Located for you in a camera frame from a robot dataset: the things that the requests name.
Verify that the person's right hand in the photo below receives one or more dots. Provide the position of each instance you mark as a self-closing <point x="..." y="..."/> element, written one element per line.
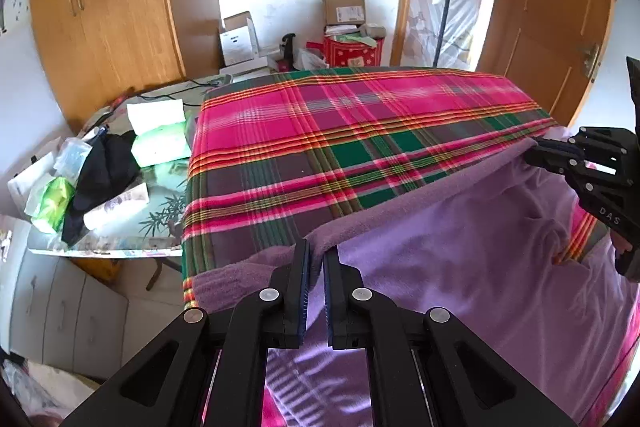
<point x="620" y="247"/>

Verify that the clear plastic bag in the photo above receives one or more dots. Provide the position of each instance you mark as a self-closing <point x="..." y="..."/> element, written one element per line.
<point x="72" y="157"/>

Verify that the grey drawer cabinet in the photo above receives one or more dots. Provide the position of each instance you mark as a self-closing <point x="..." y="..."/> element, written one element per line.
<point x="60" y="307"/>

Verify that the purple fleece top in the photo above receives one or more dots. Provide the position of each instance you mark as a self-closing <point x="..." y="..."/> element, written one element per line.
<point x="450" y="257"/>

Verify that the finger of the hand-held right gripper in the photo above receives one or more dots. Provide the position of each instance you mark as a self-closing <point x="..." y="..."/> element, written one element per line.
<point x="565" y="143"/>
<point x="550" y="163"/>

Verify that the bright green tissue pack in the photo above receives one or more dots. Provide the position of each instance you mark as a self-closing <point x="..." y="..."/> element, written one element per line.
<point x="52" y="204"/>

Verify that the pink green plaid bed sheet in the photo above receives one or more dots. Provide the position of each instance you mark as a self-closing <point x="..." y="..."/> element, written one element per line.
<point x="350" y="132"/>

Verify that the cardboard box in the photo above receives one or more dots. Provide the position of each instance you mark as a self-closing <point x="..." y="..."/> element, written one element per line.
<point x="345" y="9"/>

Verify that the crumpled white plastic bag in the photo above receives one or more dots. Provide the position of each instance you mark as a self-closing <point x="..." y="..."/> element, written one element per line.
<point x="312" y="59"/>

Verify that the white box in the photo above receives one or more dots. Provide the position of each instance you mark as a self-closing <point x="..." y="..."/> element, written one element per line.
<point x="240" y="44"/>

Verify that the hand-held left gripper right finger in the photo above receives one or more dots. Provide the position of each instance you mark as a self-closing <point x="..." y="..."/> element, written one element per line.
<point x="327" y="302"/>

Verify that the wooden wardrobe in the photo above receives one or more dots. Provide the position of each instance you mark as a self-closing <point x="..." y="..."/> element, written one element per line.
<point x="125" y="7"/>

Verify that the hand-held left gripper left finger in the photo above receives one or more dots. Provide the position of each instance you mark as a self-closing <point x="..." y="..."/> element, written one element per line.
<point x="302" y="297"/>

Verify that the glass side table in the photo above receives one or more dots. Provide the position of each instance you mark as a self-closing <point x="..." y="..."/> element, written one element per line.
<point x="155" y="212"/>

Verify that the red gift box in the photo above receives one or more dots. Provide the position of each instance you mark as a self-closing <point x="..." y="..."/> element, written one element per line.
<point x="352" y="54"/>

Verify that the black cloth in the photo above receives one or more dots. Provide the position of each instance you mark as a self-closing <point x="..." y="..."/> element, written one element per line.
<point x="107" y="167"/>

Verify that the wooden door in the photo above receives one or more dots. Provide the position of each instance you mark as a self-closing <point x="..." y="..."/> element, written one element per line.
<point x="540" y="7"/>

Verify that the white printed packet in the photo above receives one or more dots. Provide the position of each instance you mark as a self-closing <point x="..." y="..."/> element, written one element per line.
<point x="117" y="207"/>

